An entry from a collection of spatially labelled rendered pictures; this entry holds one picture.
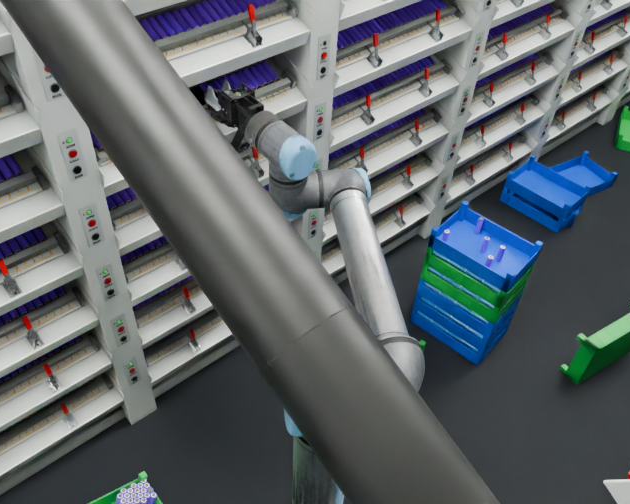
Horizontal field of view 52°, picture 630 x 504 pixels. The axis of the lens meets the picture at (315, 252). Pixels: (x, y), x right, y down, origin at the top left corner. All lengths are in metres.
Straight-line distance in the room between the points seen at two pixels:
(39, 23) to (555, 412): 2.31
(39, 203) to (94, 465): 0.97
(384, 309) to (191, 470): 1.08
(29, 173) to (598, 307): 2.11
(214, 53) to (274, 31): 0.18
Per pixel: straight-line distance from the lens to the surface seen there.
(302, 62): 1.77
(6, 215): 1.52
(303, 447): 1.23
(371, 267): 1.32
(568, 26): 2.89
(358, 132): 2.04
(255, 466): 2.13
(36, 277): 1.65
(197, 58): 1.56
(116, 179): 1.56
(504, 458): 2.26
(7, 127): 1.41
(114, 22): 0.17
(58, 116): 1.41
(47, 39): 0.17
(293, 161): 1.42
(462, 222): 2.31
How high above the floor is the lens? 1.91
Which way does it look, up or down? 45 degrees down
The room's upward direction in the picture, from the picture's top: 4 degrees clockwise
